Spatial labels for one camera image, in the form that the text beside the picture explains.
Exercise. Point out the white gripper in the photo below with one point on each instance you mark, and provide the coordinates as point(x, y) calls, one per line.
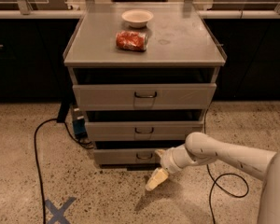
point(166, 162)

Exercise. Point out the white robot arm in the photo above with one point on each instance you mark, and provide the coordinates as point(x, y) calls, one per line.
point(201, 149)

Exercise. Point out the grey bottom drawer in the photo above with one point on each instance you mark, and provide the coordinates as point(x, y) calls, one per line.
point(131, 156)

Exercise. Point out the dark counter cabinets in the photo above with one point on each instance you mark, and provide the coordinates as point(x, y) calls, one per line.
point(32, 53)

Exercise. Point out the grey top drawer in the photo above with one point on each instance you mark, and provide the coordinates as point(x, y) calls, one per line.
point(144, 96)

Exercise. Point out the blue power box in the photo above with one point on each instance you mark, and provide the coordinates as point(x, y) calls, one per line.
point(78, 123)

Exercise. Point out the grey drawer cabinet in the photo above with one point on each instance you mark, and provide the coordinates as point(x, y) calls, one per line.
point(180, 50)

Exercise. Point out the red soda can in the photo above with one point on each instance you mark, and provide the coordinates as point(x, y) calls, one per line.
point(131, 40)

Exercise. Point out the blue tape cross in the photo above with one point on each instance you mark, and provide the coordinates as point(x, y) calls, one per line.
point(58, 213)

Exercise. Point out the white bowl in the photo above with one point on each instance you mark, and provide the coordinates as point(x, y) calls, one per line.
point(137, 18)

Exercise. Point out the grey drawer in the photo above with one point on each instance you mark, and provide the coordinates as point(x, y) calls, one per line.
point(131, 156)
point(144, 96)
point(141, 130)

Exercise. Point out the grey middle drawer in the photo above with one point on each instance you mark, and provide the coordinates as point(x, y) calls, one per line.
point(141, 130)

